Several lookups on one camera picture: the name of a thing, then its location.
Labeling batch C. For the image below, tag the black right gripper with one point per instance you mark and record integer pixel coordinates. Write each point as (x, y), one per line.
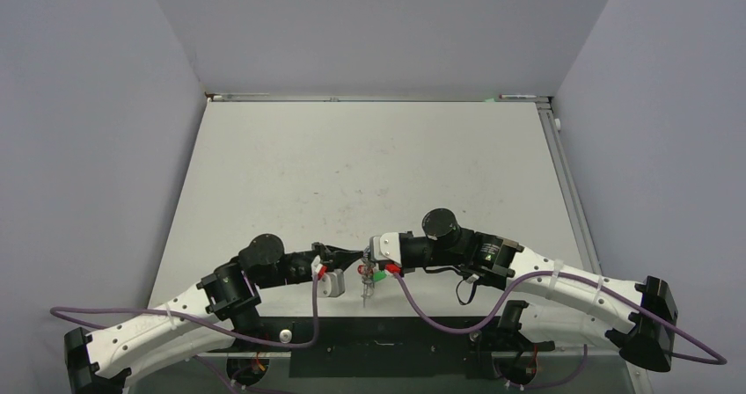
(405, 266)

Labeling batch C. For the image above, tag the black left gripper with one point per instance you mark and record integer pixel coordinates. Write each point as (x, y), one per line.
(341, 258)

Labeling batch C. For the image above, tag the metal carabiner keyring with keys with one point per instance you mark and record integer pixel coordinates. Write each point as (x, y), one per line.
(368, 286)

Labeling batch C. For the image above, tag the green key tag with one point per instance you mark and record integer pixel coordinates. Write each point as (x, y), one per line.
(379, 276)

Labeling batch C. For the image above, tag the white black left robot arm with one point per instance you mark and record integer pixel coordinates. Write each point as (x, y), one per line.
(215, 312)

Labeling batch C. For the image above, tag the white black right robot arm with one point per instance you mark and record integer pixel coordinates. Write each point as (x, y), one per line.
(638, 318)

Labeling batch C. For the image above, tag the red white marker pen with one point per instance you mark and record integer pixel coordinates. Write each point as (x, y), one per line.
(516, 97)

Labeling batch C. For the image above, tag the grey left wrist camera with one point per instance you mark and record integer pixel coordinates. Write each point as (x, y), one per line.
(330, 282)

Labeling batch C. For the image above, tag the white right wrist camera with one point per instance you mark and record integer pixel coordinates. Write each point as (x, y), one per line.
(386, 248)

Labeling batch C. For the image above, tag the aluminium right table rail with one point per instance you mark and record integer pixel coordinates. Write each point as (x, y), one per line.
(578, 220)

